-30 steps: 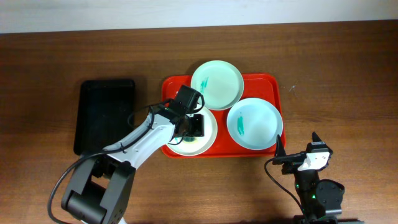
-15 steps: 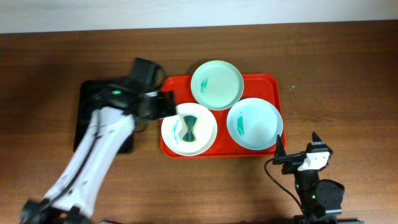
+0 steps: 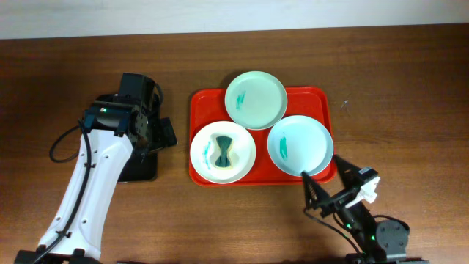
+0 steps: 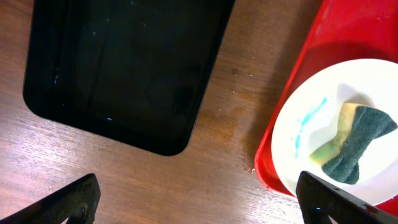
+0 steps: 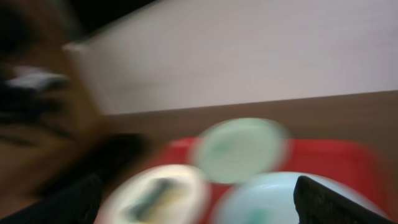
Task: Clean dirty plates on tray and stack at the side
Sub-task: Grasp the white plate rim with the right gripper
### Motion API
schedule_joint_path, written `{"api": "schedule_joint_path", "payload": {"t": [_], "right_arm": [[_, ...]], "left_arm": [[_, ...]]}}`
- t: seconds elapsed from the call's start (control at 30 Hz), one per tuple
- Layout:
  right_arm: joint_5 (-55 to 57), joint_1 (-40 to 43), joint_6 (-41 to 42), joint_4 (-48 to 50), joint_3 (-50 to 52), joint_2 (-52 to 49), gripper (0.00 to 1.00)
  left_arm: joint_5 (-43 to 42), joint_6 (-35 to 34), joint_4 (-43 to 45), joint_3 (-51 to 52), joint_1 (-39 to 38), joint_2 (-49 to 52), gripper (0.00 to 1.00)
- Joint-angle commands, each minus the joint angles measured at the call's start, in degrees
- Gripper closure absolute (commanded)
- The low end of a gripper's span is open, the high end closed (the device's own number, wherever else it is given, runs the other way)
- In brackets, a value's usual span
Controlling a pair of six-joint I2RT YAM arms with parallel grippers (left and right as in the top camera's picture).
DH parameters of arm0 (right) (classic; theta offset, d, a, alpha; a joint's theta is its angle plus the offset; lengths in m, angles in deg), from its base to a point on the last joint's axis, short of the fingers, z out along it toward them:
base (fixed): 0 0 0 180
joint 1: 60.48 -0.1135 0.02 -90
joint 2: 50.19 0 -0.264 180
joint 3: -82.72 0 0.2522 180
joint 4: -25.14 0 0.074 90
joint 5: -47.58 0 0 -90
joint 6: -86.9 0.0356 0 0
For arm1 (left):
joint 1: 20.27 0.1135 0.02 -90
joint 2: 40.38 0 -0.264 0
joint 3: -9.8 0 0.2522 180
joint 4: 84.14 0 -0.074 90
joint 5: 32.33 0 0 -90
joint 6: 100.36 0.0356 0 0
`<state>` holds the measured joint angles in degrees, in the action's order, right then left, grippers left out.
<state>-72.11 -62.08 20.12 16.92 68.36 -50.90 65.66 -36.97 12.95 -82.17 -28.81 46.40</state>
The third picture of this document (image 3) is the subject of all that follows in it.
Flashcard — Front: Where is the red plastic tray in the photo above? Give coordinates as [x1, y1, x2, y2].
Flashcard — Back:
[188, 87, 333, 186]

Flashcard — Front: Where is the light blue plate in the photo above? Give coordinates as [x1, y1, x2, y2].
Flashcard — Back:
[267, 115, 334, 177]

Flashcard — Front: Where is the black plastic tray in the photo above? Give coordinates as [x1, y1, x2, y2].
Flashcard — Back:
[93, 94, 160, 183]

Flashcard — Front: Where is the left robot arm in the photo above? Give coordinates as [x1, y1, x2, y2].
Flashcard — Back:
[15, 73, 177, 263]

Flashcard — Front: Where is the green and yellow sponge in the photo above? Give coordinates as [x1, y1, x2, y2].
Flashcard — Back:
[215, 136, 233, 169]

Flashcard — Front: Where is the white plate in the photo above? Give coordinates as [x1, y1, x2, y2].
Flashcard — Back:
[190, 121, 256, 184]

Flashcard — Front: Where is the mint green plate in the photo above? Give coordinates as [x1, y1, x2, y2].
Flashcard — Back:
[224, 71, 288, 130]

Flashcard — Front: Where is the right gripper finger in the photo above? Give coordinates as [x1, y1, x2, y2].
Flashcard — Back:
[301, 172, 328, 210]
[333, 155, 363, 186]

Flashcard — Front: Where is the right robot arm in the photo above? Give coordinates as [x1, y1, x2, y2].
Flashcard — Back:
[301, 155, 427, 264]

